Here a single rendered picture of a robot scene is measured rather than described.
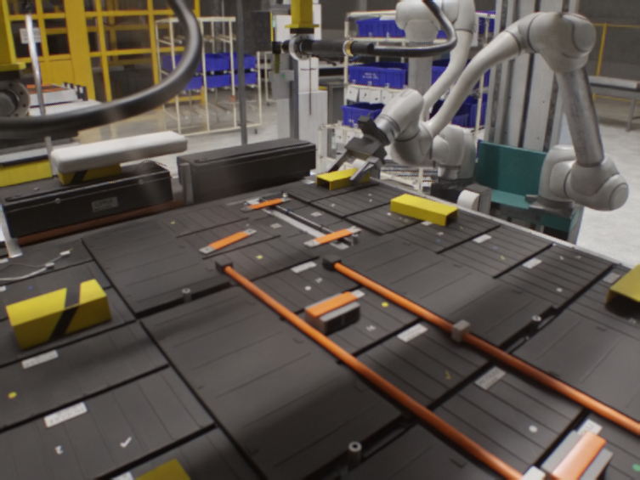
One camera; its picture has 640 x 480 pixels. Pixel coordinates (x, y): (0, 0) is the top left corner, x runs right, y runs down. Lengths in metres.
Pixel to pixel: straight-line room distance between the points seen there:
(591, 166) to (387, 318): 1.25
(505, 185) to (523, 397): 1.70
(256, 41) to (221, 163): 2.39
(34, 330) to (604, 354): 0.87
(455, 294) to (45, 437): 0.66
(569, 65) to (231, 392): 1.41
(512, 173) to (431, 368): 1.66
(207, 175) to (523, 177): 1.43
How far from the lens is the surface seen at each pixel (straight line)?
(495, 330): 0.78
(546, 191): 2.07
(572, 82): 1.72
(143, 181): 1.29
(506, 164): 2.26
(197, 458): 0.57
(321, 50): 1.46
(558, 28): 1.63
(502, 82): 2.27
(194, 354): 0.70
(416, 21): 2.04
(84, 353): 0.77
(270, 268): 0.93
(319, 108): 5.07
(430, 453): 0.56
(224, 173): 1.39
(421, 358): 0.70
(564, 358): 0.76
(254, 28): 3.69
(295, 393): 0.62
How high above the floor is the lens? 1.43
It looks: 24 degrees down
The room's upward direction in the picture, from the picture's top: straight up
